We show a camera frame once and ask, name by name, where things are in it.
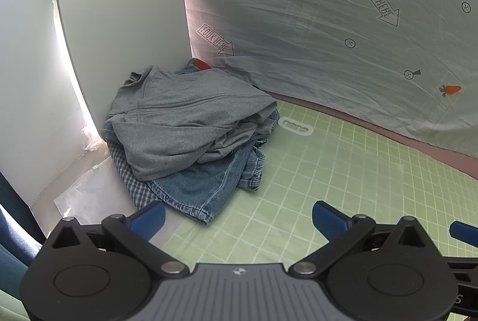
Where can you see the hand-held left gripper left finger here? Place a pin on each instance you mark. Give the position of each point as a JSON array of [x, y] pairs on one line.
[[147, 220]]

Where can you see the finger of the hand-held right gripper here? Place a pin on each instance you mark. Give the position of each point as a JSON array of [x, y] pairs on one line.
[[465, 232]]

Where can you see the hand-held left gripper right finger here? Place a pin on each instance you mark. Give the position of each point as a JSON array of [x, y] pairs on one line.
[[328, 220]]

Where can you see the grey zip hoodie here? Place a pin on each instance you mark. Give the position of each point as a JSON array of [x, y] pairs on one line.
[[186, 119]]

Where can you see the blue plaid shirt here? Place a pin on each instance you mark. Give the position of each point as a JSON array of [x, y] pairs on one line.
[[129, 179]]

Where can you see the green grid mat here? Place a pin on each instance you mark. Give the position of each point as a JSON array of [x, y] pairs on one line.
[[410, 194]]

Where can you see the blue denim jeans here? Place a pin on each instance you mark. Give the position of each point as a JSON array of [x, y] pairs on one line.
[[209, 190]]

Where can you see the pink cloth strip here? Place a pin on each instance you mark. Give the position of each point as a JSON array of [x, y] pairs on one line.
[[459, 162]]

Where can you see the dark blue cloth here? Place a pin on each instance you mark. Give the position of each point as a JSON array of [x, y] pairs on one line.
[[15, 216]]

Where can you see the grey carrot print sheet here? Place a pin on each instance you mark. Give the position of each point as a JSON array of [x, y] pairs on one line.
[[298, 44]]

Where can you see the white board panel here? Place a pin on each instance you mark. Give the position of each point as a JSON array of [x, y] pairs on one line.
[[123, 7]]

